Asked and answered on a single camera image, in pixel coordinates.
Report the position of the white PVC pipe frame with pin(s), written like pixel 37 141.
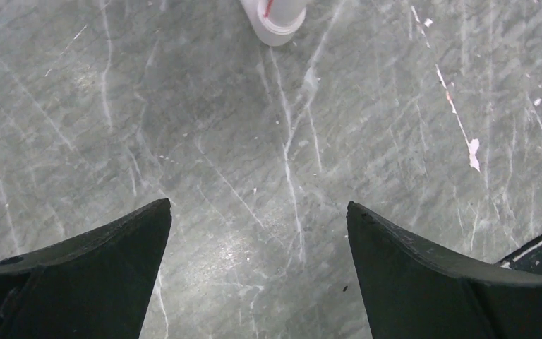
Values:
pixel 275 21

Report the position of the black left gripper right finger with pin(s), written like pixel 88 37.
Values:
pixel 414 288

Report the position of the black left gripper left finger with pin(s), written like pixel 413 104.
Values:
pixel 97 284

